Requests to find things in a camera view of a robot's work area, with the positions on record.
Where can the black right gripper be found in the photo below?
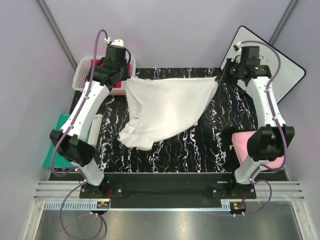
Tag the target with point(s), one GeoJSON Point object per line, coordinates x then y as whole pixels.
{"type": "Point", "coordinates": [221, 78]}

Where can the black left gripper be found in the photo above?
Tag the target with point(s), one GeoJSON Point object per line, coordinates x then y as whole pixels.
{"type": "Point", "coordinates": [126, 75]}

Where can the white t shirt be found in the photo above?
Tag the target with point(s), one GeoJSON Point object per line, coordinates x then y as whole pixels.
{"type": "Point", "coordinates": [160, 109]}

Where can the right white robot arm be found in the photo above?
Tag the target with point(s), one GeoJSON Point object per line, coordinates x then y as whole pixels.
{"type": "Point", "coordinates": [260, 87]}

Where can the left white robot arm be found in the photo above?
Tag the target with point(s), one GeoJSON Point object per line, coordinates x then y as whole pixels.
{"type": "Point", "coordinates": [70, 140]}

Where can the magenta folded t shirt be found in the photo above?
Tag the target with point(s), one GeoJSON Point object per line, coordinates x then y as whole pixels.
{"type": "Point", "coordinates": [117, 84]}

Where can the white plastic laundry basket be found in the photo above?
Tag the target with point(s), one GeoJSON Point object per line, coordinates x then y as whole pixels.
{"type": "Point", "coordinates": [82, 70]}

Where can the pink folded t shirt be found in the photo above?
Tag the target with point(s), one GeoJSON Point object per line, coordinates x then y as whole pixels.
{"type": "Point", "coordinates": [240, 147]}

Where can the white whiteboard black frame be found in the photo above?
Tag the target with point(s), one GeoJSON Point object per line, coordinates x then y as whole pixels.
{"type": "Point", "coordinates": [290, 73]}

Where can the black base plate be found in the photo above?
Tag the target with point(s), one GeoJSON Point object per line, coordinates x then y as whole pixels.
{"type": "Point", "coordinates": [124, 185]}

